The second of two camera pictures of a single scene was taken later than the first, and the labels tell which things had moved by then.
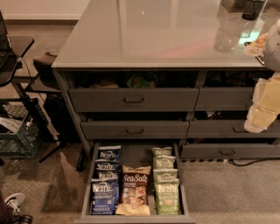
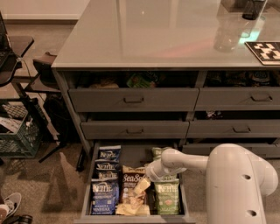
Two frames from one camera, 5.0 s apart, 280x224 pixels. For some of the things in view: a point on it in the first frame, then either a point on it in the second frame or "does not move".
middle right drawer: x=228 y=129 does not move
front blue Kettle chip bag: x=104 y=197 does not move
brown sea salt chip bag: x=134 y=199 does not move
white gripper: x=273 y=49 -> x=153 y=172
